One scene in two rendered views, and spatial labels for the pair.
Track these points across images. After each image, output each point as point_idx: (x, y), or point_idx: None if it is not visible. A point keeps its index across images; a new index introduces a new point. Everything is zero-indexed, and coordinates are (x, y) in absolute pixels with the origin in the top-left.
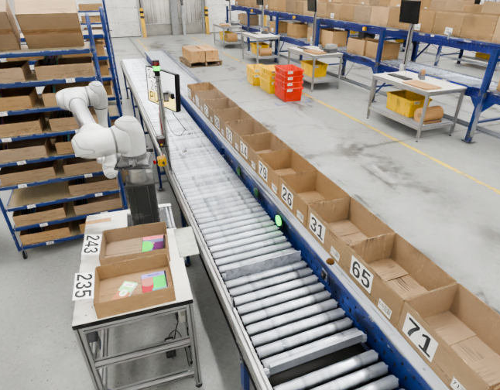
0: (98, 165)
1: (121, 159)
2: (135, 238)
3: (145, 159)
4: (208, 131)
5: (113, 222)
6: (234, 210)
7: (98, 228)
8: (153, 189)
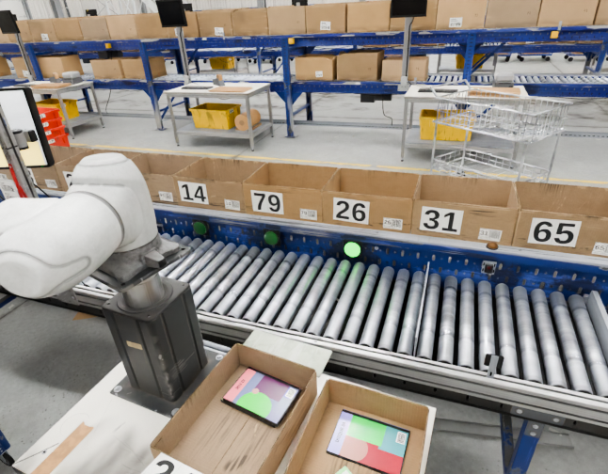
0: None
1: (117, 263)
2: (204, 412)
3: (162, 240)
4: None
5: (104, 426)
6: (267, 276)
7: (89, 461)
8: (191, 297)
